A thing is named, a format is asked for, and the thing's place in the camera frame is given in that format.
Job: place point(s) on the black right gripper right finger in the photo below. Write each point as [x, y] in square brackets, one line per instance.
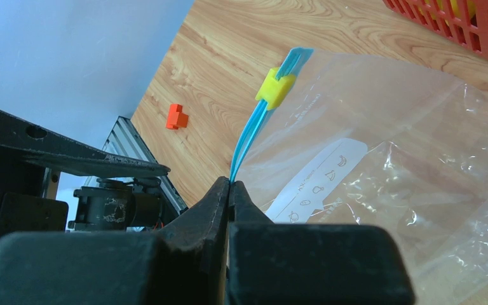
[310, 263]

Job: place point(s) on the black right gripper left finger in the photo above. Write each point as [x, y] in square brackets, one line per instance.
[182, 263]

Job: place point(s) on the clear zip top bag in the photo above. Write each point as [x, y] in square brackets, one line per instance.
[368, 140]

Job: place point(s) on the yellow zipper slider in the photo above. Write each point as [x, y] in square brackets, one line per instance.
[273, 91]

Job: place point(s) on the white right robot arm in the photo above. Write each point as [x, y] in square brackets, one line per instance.
[79, 225]

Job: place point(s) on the small orange block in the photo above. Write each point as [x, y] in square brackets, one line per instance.
[176, 118]

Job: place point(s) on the red plastic shopping basket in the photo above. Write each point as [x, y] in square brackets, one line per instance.
[462, 22]

